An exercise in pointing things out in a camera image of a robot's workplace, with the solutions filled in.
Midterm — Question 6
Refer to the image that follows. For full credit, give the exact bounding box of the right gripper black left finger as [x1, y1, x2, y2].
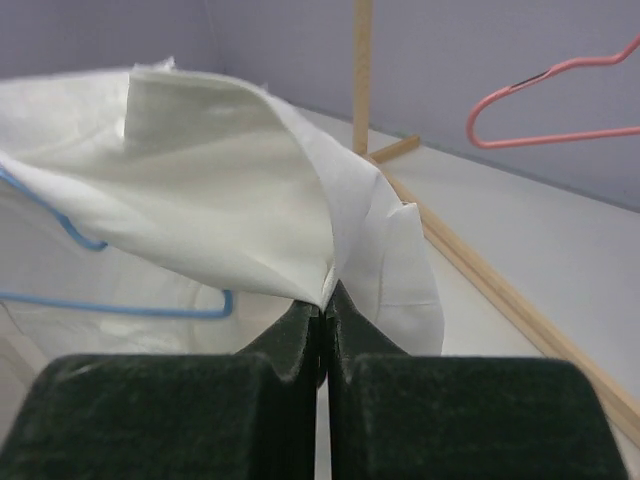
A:
[1, 302, 320, 479]

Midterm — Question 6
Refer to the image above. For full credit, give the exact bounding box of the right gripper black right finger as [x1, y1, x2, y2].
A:
[324, 287, 628, 480]

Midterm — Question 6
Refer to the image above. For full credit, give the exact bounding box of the blue hanger hook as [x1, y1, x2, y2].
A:
[1, 170, 233, 320]

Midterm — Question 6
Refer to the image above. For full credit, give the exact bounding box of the white shirt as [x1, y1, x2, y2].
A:
[1, 63, 444, 358]

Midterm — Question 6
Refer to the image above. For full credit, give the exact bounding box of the pink wire hanger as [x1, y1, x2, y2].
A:
[464, 35, 639, 150]

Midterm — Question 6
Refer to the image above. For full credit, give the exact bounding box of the wooden clothes rack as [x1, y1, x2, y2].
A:
[351, 0, 640, 449]

